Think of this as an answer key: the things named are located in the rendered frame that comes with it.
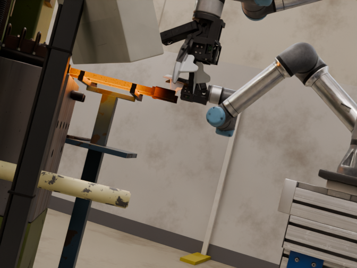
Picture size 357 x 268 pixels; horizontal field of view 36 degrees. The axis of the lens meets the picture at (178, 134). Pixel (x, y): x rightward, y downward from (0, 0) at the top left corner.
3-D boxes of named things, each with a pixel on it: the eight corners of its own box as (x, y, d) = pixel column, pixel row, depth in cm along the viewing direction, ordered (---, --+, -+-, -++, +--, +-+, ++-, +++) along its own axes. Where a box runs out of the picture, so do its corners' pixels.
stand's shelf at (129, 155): (136, 158, 250) (137, 153, 250) (126, 158, 210) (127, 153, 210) (72, 141, 251) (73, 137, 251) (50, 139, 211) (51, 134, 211)
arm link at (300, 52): (320, 52, 200) (214, 133, 210) (323, 59, 210) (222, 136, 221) (300, 28, 203) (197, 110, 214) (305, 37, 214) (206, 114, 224)
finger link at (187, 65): (189, 77, 135) (203, 53, 140) (168, 73, 137) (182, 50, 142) (191, 87, 137) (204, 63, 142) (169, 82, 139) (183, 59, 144)
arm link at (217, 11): (192, -6, 144) (201, 5, 151) (188, 11, 143) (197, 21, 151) (219, -2, 141) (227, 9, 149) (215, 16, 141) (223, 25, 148)
